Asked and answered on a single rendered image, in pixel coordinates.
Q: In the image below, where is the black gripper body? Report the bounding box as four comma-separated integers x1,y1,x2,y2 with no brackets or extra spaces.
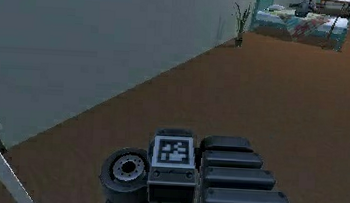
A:
97,145,153,203

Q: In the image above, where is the green house plant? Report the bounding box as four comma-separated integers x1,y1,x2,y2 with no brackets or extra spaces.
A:
231,1,252,48

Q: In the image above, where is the white pillow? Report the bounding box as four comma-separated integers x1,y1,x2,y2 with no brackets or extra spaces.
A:
267,3,286,13

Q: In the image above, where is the teal bed with patterned blanket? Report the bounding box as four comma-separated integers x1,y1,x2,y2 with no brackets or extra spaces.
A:
249,0,350,52

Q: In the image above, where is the dark grey chair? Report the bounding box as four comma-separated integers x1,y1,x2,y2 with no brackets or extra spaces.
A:
289,0,319,19

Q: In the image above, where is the brown desk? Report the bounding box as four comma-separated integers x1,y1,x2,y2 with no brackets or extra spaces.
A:
317,0,350,20

